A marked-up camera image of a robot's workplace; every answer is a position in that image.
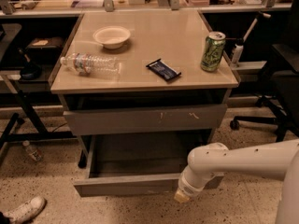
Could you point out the black round object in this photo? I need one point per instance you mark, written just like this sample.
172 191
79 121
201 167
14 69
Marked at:
30 70

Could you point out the green soda can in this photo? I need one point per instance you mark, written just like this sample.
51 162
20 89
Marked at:
214 47

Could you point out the grey drawer cabinet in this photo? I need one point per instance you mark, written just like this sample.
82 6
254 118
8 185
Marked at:
177 38

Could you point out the white handheld tool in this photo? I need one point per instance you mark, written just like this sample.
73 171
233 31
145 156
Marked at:
239 42

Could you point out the black box under desk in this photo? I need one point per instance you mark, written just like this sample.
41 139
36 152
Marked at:
45 50

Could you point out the white sneaker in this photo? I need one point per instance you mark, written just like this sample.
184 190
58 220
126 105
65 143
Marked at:
24 212

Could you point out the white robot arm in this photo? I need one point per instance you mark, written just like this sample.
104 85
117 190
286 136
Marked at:
278 161

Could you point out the grey top drawer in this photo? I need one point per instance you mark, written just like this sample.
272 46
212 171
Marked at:
145 119

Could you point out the black desk frame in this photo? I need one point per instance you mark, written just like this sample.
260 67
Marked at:
9 31

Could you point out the small bottle on floor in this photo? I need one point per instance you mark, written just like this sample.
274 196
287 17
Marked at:
32 150

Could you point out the clear plastic water bottle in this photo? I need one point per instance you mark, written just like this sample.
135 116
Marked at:
87 64

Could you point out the white paper bowl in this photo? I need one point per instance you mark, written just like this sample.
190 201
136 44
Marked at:
111 37

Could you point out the grey drawer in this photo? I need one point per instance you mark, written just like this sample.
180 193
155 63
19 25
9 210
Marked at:
145 119
129 164

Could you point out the black office chair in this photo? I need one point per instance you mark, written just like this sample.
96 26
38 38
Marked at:
281 76

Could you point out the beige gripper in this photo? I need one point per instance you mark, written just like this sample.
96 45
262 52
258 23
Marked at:
189 188

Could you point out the dark blue snack bar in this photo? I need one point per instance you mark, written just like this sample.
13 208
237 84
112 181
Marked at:
162 70

